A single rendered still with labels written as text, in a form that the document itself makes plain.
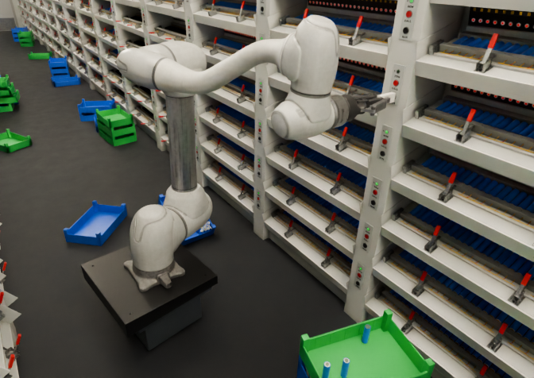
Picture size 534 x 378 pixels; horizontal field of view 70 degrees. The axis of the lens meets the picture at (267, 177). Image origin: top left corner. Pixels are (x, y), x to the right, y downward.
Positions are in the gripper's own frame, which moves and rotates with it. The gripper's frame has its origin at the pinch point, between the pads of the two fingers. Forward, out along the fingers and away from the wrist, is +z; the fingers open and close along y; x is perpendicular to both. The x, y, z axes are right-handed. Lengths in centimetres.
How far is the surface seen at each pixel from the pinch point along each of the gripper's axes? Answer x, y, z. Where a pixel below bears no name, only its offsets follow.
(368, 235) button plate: -53, 1, 4
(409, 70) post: 8.8, 3.5, 3.9
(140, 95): -64, -253, 8
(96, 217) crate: -97, -137, -65
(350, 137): -22.3, -20.6, 10.7
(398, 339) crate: -63, 32, -17
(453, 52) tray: 14.6, 11.4, 11.0
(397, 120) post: -6.7, 2.9, 3.9
